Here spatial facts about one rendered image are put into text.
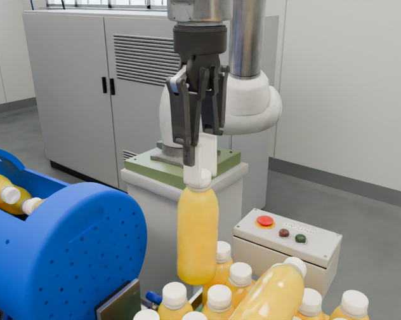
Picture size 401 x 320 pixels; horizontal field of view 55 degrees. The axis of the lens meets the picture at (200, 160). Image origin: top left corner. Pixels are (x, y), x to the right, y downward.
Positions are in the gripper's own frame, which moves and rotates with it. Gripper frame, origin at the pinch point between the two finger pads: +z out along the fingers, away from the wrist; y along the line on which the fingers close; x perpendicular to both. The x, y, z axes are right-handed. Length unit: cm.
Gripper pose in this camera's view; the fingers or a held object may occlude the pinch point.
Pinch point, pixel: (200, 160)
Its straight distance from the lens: 60.8
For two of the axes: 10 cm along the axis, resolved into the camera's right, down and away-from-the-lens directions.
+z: 0.0, 9.2, 3.9
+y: -5.5, 3.3, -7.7
